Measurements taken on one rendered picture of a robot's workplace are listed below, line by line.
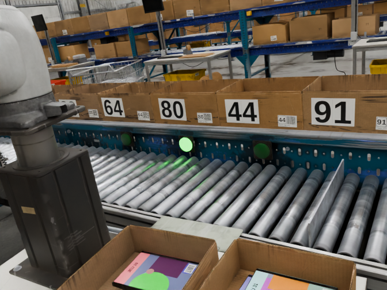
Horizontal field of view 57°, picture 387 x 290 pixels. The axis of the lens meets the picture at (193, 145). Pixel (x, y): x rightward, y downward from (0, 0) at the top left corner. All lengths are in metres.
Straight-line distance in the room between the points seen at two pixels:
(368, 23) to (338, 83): 4.00
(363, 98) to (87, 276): 1.09
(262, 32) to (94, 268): 5.47
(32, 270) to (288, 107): 1.09
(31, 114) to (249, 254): 0.63
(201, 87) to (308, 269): 1.34
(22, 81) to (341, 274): 0.85
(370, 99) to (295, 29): 4.57
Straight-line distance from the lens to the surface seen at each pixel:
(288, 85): 1.82
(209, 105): 1.68
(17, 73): 0.93
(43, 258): 1.14
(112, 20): 8.27
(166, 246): 1.04
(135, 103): 1.95
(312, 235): 1.10
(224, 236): 1.12
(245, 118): 1.61
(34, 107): 0.96
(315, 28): 5.86
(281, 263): 0.93
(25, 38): 0.96
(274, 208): 1.25
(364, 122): 1.48
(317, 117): 1.50
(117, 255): 1.06
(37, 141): 1.00
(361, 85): 1.74
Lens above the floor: 1.39
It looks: 20 degrees down
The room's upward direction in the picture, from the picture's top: 9 degrees counter-clockwise
